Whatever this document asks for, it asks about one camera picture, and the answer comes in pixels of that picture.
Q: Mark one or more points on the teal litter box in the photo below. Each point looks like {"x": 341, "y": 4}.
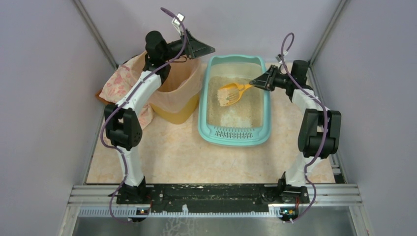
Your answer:
{"x": 241, "y": 66}

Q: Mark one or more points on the orange plastic bin liner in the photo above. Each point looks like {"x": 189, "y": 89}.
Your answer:
{"x": 176, "y": 98}

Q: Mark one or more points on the yellow litter scoop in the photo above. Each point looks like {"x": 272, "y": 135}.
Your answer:
{"x": 231, "y": 93}

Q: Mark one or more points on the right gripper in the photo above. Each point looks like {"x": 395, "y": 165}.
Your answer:
{"x": 271, "y": 78}

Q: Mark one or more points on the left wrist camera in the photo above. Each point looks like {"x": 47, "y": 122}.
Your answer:
{"x": 176, "y": 22}

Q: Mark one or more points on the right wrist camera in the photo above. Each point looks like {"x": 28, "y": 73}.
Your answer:
{"x": 281, "y": 57}

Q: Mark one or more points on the pink patterned cloth bag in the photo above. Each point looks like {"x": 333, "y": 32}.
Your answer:
{"x": 123, "y": 79}

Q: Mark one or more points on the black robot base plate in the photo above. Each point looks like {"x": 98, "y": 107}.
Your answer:
{"x": 212, "y": 198}

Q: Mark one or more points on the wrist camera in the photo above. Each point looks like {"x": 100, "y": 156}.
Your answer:
{"x": 281, "y": 57}
{"x": 176, "y": 22}

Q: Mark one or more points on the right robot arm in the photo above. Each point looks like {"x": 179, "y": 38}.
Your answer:
{"x": 320, "y": 127}

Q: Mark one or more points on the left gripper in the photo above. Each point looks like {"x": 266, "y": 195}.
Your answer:
{"x": 190, "y": 45}

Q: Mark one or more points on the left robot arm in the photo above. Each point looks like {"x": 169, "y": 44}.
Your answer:
{"x": 121, "y": 125}

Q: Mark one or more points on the aluminium frame rail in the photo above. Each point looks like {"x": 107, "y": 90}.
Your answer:
{"x": 96, "y": 201}

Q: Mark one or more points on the cat litter sand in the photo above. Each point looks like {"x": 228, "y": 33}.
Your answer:
{"x": 246, "y": 113}

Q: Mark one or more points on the brown wooden tray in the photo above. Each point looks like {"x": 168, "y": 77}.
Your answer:
{"x": 100, "y": 99}

